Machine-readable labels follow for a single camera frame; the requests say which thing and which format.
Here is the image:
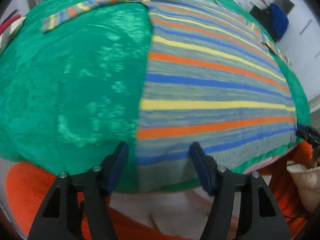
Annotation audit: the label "blue fuzzy garment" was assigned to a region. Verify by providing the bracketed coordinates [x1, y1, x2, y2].
[270, 3, 289, 40]

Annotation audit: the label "red folded garment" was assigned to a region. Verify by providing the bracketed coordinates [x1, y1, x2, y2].
[0, 14, 21, 35]

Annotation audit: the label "green bed cover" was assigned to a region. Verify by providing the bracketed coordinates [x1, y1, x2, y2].
[1, 0, 310, 193]

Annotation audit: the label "striped knit sweater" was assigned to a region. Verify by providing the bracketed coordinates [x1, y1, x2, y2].
[42, 0, 297, 191]

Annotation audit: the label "pink striped bed sheet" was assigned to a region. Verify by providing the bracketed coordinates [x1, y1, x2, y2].
[109, 152, 296, 221]

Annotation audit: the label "striped folded garment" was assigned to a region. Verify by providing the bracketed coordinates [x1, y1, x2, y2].
[1, 17, 26, 54]

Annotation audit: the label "orange trousers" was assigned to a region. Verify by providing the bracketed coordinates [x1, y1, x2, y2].
[5, 141, 312, 239]

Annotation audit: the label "black clothes on chair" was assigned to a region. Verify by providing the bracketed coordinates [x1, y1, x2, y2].
[250, 5, 279, 42]

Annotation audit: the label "cream sleeve forearm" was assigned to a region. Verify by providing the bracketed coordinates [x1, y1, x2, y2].
[286, 161, 320, 213]

